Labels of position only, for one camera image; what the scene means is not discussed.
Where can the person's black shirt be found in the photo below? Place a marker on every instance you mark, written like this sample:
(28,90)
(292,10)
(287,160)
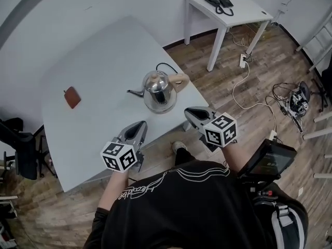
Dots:
(181,211)

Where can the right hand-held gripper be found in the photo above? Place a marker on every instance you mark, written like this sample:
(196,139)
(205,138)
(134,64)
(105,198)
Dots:
(220,131)

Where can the black monitor screen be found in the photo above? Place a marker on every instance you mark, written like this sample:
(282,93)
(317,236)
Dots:
(269,159)

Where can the person's shoe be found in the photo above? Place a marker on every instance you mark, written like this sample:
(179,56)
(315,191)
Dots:
(179,146)

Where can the large white table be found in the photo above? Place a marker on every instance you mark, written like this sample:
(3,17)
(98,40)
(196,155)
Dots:
(103,61)

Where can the black office chair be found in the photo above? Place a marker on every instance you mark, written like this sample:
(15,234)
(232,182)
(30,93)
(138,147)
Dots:
(325,87)
(23,149)

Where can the white wall socket box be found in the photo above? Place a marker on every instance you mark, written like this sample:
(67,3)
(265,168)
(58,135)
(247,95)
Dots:
(283,8)

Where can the person's left forearm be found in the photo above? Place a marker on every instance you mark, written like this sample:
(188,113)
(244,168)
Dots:
(112,191)

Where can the aluminium ladder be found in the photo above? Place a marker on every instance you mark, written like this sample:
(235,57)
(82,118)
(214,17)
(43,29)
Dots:
(320,43)

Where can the brown leather wallet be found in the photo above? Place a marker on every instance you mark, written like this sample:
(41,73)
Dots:
(72,97)

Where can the paper scrap on floor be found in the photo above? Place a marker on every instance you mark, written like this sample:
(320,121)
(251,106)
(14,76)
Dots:
(301,191)

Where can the electronic device on floor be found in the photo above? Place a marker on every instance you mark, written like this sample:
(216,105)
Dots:
(299,100)

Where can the white side table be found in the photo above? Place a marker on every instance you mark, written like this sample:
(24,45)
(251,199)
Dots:
(320,132)

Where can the white power strip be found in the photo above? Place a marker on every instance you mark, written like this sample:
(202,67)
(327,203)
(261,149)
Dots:
(242,60)
(273,135)

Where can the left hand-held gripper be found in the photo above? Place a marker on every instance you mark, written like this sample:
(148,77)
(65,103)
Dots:
(118,155)

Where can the small white table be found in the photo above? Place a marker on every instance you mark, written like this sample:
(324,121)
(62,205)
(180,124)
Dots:
(243,12)

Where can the person's leg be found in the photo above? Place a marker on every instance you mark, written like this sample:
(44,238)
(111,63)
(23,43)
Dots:
(184,156)

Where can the white shelf rack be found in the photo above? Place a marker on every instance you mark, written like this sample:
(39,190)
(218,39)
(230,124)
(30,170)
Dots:
(6,216)

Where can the person's right forearm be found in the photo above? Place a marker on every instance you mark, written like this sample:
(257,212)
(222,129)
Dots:
(233,159)

